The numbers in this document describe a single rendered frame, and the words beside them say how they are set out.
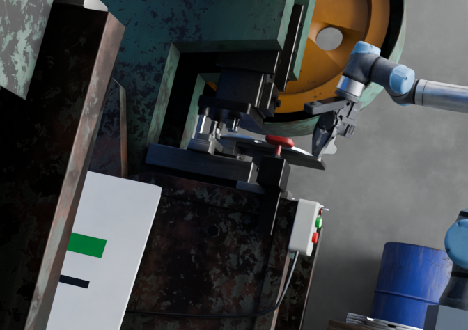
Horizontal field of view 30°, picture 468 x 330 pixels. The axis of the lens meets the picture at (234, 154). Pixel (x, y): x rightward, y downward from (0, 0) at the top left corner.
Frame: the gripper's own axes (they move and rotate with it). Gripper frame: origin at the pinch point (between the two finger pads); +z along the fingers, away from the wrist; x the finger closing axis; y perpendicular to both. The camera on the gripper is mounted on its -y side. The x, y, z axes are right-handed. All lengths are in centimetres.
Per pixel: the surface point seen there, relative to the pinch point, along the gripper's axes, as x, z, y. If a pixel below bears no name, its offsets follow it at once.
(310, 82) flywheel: 42.3, -18.6, 17.9
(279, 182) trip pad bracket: -27.7, 6.4, -27.0
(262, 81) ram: 13.4, -13.5, -17.7
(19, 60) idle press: -110, -10, -123
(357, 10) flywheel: 44, -47, 25
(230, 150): 9.1, 8.0, -20.9
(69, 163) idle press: -114, -1, -115
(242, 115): 13.4, -2.2, -19.2
